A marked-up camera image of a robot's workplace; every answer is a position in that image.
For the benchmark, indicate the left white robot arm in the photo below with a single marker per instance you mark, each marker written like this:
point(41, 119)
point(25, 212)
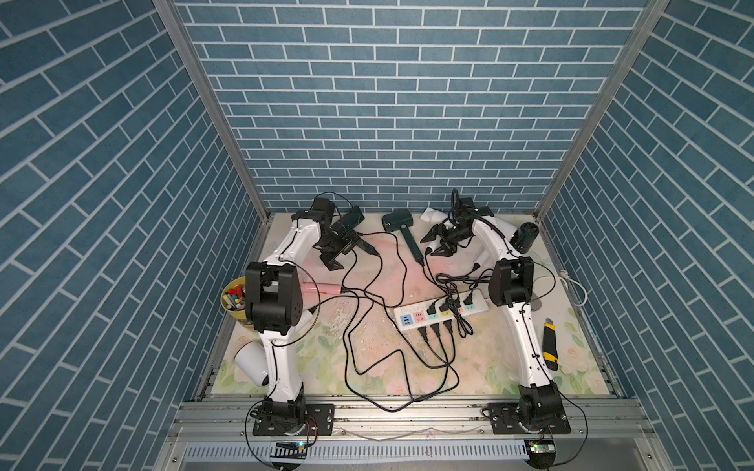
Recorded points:
point(274, 306)

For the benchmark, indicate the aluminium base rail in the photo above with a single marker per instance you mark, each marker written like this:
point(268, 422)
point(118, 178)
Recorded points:
point(455, 433)

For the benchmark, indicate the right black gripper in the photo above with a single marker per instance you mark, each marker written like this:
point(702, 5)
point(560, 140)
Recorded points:
point(440, 234)

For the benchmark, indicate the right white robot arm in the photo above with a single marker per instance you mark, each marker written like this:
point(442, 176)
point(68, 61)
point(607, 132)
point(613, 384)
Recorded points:
point(511, 288)

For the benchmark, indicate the white wall cable connector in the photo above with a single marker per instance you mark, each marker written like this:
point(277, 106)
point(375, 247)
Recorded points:
point(580, 299)

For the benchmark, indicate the dark green dryer right corner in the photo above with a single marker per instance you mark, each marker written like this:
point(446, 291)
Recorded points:
point(524, 237)

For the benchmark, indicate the large white dryer front left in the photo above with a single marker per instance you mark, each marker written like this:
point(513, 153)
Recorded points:
point(251, 360)

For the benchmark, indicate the dark green dryer angled nozzle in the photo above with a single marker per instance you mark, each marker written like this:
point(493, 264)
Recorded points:
point(350, 221)

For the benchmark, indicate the white power strip coloured sockets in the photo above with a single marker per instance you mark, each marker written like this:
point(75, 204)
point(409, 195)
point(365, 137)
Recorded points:
point(435, 311)

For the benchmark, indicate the yellow black utility knife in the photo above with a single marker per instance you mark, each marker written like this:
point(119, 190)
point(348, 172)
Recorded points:
point(549, 346)

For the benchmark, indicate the white folding hair dryer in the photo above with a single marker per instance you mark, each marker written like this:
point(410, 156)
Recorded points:
point(434, 217)

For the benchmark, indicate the yellow cup of pens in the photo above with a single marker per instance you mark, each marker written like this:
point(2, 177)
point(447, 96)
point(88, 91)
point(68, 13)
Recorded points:
point(233, 300)

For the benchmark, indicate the dark green dryer centre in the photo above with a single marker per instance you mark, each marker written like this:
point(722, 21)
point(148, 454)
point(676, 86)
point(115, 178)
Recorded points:
point(400, 221)

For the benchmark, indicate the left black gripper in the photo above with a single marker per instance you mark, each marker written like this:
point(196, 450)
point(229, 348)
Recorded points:
point(330, 259)

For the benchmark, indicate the pink hair dryer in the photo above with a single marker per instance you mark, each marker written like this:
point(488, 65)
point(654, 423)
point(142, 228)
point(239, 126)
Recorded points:
point(323, 289)

